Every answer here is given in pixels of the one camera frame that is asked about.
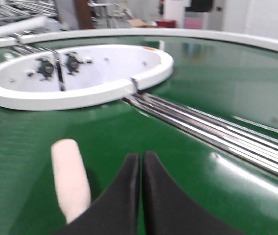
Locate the brown wooden panel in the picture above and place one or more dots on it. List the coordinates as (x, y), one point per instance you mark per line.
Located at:
(74, 14)

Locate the black bearing right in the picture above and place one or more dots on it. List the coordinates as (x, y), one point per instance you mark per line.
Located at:
(72, 63)

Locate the black bearing left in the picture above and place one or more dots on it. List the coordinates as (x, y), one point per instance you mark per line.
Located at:
(46, 68)

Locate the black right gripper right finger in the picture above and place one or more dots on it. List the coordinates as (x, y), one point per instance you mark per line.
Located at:
(168, 210)

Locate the red box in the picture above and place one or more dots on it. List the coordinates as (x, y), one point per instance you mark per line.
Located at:
(166, 23)

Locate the white outer conveyor rim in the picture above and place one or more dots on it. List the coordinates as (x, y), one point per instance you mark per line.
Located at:
(245, 39)

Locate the black bearing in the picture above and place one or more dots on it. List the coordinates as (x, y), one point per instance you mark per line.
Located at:
(46, 68)
(72, 63)

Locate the beige hand broom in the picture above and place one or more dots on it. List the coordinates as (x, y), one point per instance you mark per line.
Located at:
(71, 182)

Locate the cardboard box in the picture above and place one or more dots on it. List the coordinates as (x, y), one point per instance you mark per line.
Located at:
(137, 23)

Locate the black wall-mounted box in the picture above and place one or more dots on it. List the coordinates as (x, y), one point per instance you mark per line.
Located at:
(200, 6)

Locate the chrome roller strip right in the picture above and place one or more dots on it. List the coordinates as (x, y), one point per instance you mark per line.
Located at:
(253, 147)

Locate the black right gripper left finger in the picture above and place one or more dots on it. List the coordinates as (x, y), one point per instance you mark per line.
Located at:
(115, 211)

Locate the white rolled tube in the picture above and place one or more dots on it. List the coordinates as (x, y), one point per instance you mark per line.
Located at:
(28, 24)

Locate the white inner ring guard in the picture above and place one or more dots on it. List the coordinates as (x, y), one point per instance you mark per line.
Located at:
(109, 72)

